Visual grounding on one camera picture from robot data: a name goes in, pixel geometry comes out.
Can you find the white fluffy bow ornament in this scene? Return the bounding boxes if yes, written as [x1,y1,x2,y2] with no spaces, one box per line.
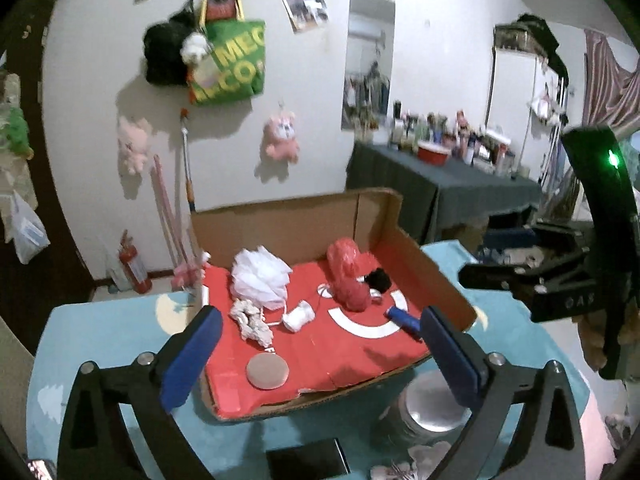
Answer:
[370,441,451,480]

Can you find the round beige powder puff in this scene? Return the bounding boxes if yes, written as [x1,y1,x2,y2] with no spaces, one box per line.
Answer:
[245,352,290,390]

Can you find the black velvet scrunchie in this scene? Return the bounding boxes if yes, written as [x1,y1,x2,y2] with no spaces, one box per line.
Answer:
[363,268,392,294]

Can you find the white mesh bath pouf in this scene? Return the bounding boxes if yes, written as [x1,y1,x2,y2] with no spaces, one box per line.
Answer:
[231,246,293,311]

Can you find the red knitted ball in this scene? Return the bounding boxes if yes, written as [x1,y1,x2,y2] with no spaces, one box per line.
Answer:
[331,276,372,312]

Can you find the white cloth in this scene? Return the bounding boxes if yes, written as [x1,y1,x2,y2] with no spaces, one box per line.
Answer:
[282,300,316,333]

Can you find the coral knitted pouf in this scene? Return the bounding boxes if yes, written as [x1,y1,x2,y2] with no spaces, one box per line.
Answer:
[326,237,360,284]

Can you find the large glass jar dark contents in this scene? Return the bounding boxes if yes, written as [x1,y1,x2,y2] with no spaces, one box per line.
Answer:
[380,370,471,445]

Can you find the dark green covered side table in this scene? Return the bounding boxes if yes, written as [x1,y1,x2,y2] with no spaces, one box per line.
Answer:
[346,142,542,245]

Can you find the white refrigerator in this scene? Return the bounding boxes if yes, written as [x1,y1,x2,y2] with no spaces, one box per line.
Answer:
[486,48,565,183]

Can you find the red fire extinguisher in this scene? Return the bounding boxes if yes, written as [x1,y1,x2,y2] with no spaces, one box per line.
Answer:
[118,230,152,295]

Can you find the red bowl on side table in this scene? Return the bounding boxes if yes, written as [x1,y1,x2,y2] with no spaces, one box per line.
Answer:
[416,141,451,167]

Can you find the plastic bag on door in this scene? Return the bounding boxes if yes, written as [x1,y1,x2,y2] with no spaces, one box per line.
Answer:
[11,192,50,264]

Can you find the black square box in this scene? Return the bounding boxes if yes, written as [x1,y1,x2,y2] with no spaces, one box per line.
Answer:
[266,438,350,480]

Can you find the cardboard box red interior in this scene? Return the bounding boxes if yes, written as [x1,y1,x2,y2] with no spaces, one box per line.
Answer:
[191,188,476,422]

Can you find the green plush frog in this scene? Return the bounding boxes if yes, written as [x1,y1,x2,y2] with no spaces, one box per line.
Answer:
[1,107,34,160]

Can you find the green tote bag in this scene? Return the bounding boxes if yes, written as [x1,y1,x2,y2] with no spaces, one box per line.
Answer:
[181,0,266,105]

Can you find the pink plush bear on wall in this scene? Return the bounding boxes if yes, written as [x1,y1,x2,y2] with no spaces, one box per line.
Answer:
[118,116,153,176]

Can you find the wall mirror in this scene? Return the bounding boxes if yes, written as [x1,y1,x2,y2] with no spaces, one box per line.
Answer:
[341,0,396,130]

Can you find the pink plush toy on wall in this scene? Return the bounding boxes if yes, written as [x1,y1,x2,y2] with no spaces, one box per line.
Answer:
[264,110,299,164]

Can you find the black plush bag on wall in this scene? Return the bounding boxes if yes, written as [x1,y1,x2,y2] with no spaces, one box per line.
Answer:
[143,0,196,87]

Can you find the photo poster on wall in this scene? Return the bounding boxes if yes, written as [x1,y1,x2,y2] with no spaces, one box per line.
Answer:
[281,0,329,34]

